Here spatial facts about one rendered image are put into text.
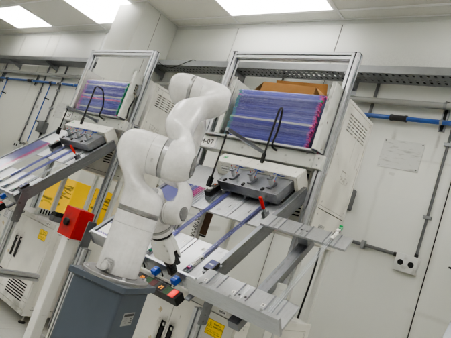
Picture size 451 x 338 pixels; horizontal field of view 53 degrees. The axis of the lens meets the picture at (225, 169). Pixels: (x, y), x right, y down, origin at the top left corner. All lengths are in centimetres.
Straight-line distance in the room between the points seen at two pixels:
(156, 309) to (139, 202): 100
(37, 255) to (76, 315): 175
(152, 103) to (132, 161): 193
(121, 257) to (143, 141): 32
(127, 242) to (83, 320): 23
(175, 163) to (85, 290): 42
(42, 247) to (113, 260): 175
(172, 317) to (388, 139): 221
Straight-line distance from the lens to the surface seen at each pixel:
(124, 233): 129
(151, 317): 223
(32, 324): 264
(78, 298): 132
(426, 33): 398
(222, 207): 205
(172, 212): 146
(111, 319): 128
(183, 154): 129
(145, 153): 130
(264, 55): 254
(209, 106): 155
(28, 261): 312
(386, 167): 358
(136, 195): 129
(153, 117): 323
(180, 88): 162
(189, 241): 188
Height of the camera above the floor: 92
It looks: 7 degrees up
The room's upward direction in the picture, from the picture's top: 19 degrees clockwise
